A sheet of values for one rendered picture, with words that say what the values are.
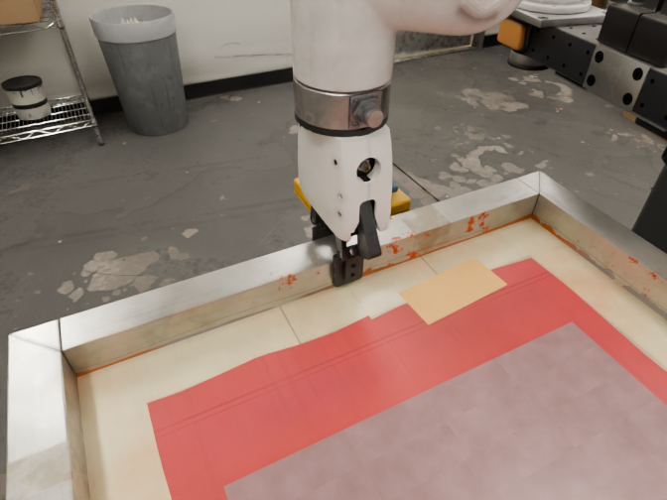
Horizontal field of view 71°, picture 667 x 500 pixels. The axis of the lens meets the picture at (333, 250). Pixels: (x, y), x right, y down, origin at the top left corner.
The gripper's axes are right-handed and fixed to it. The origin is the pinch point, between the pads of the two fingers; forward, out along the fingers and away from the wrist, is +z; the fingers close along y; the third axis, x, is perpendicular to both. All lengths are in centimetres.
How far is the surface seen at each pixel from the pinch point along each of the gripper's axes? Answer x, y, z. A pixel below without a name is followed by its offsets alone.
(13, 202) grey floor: 71, 212, 110
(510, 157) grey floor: -185, 136, 107
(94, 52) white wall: 12, 307, 73
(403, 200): -17.1, 12.6, 6.9
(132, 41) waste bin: -7, 253, 54
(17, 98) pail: 59, 274, 82
